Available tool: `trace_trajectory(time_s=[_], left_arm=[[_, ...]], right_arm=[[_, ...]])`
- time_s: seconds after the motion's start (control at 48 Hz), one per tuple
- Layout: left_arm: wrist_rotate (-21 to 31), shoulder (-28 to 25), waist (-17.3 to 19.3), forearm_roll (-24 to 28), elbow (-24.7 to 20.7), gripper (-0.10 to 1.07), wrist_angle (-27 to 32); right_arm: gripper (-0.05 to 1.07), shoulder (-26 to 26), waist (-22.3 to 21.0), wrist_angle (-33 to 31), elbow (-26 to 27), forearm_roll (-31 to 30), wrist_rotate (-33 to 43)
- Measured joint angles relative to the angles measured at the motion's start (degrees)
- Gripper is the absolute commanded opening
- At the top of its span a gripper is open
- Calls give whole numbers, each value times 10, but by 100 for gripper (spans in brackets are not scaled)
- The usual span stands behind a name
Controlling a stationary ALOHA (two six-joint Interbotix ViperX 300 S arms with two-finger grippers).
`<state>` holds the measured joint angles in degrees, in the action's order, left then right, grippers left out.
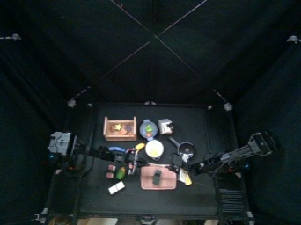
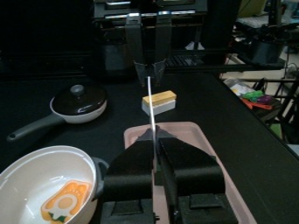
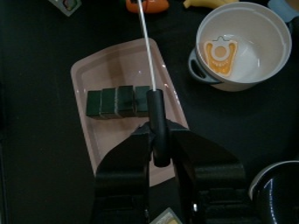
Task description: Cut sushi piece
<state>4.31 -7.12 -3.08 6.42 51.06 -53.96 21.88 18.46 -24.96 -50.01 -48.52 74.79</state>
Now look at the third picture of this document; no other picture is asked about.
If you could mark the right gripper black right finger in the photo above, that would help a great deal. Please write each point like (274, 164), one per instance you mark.
(210, 175)

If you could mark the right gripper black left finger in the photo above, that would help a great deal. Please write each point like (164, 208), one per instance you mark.
(123, 175)

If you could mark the cream paper sheet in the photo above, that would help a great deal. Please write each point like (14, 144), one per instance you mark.
(158, 122)

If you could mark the orange white toy piece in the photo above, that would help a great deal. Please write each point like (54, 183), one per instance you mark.
(221, 59)

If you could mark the grey toy frying pan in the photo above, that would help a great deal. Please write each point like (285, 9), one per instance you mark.
(254, 182)

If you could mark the pink plastic tray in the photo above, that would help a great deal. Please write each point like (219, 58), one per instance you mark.
(112, 70)

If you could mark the orange toy vegetable green top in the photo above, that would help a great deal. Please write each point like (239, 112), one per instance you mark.
(150, 5)

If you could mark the yellow toy banana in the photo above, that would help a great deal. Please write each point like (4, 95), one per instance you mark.
(208, 3)

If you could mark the blue toy dish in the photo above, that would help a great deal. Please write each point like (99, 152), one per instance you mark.
(282, 8)

